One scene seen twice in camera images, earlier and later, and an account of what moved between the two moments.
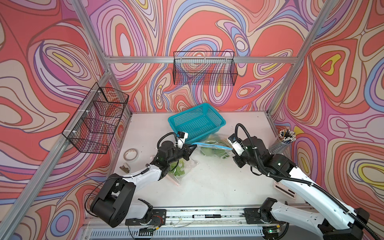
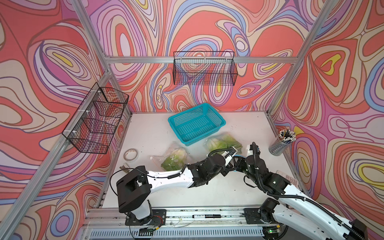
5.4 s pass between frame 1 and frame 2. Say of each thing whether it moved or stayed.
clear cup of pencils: stayed
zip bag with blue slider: moved
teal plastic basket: stayed
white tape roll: stayed
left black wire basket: stayed
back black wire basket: stayed
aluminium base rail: stayed
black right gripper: moved
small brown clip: stayed
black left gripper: moved
